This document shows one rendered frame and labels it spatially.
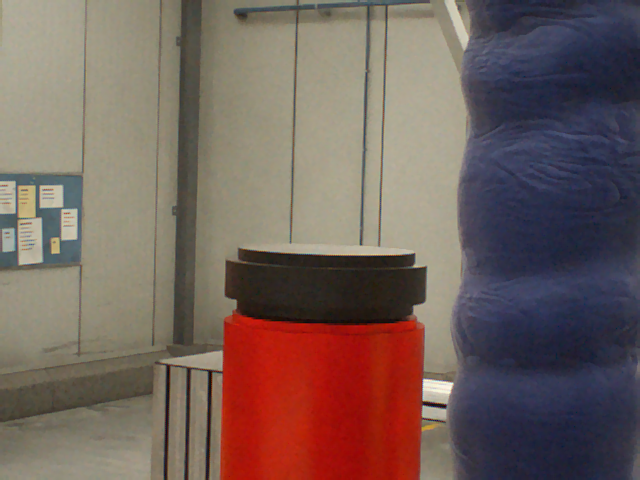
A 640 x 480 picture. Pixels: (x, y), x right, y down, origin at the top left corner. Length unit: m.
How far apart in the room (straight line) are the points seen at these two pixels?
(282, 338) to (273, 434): 0.02
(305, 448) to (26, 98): 12.05
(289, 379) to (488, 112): 1.16
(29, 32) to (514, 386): 11.13
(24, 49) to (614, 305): 11.10
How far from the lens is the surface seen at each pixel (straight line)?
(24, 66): 12.33
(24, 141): 12.31
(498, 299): 1.42
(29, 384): 12.37
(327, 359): 0.30
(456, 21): 4.73
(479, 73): 1.45
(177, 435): 2.21
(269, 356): 0.30
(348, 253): 0.30
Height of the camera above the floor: 2.36
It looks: 3 degrees down
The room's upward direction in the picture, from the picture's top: 2 degrees clockwise
